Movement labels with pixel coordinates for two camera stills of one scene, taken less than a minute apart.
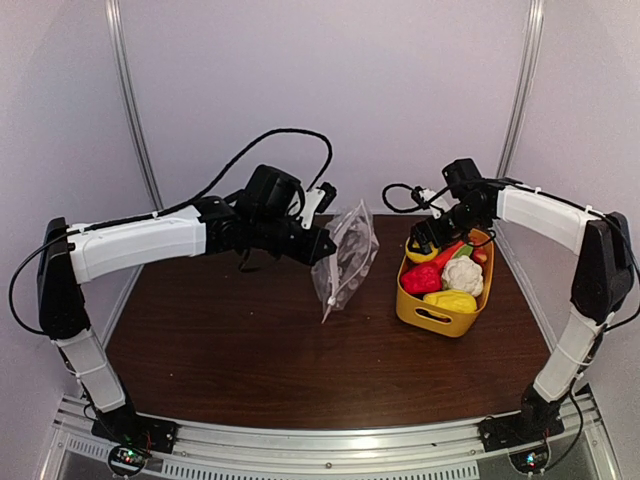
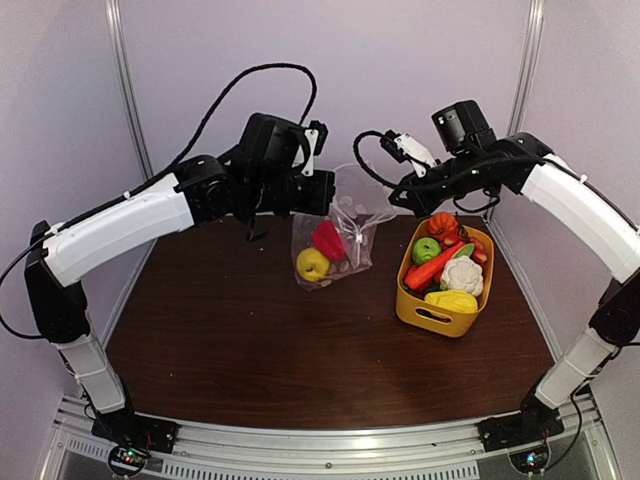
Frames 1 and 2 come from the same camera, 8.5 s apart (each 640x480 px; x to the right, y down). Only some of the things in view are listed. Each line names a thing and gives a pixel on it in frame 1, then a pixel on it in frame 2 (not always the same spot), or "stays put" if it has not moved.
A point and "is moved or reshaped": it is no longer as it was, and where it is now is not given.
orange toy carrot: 450,252 stays put
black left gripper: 311,253 to 325,190
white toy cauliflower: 460,273 stays put
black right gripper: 420,230 to 421,202
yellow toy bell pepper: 452,299 stays put
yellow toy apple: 420,257 to 312,265
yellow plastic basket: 414,310 stays put
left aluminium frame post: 124,62 stays put
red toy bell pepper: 422,278 to 327,238
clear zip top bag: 354,233 is moved or reshaped
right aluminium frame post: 517,123 stays put
